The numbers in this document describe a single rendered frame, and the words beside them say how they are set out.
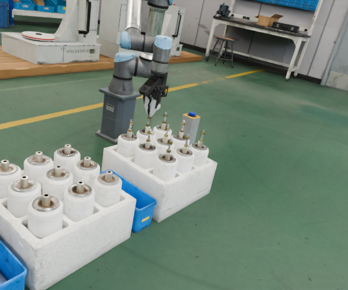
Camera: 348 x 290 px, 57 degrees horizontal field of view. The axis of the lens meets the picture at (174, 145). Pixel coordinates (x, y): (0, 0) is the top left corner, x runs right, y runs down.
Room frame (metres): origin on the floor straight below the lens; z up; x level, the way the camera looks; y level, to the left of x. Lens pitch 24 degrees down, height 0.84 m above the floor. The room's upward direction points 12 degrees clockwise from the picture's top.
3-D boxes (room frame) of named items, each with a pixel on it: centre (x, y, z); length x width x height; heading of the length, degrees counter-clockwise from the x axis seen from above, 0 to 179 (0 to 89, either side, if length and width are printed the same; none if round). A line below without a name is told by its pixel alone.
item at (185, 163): (1.29, -0.05, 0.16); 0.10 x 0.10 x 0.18
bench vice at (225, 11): (6.09, -0.38, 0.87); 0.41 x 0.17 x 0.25; 152
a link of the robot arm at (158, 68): (1.44, 0.14, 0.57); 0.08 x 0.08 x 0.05
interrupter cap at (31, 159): (0.98, 0.46, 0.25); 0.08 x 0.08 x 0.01
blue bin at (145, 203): (1.11, 0.17, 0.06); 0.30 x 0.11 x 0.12; 55
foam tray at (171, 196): (1.36, 0.04, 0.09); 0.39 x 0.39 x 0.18; 55
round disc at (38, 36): (3.22, 1.54, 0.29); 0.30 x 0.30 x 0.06
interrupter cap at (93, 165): (1.01, 0.30, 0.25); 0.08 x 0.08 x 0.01
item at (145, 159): (1.26, 0.11, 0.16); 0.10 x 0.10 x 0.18
